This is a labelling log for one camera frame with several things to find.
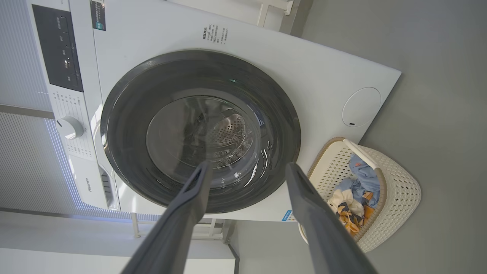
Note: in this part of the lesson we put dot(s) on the white washing machine dial knob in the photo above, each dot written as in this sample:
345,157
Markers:
70,127

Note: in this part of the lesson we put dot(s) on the blue patterned garment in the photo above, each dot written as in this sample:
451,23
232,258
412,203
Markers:
365,179

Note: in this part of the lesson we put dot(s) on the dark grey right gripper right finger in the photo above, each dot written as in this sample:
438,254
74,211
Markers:
319,228

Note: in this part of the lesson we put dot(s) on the black washing machine door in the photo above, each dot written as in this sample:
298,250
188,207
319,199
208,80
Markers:
129,125

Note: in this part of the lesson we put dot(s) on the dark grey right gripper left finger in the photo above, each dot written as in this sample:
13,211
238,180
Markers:
179,228

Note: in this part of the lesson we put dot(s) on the round white filter cover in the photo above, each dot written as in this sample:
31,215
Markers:
361,106

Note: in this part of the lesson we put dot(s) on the blue energy label sticker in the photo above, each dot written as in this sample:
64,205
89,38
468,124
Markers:
288,215

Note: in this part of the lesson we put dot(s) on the cream orange blue garment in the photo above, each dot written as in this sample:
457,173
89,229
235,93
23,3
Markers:
344,201

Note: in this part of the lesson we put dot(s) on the white front-load washing machine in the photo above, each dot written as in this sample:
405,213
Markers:
289,64

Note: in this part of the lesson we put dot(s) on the cream perforated laundry basket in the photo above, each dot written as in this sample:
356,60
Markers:
399,190

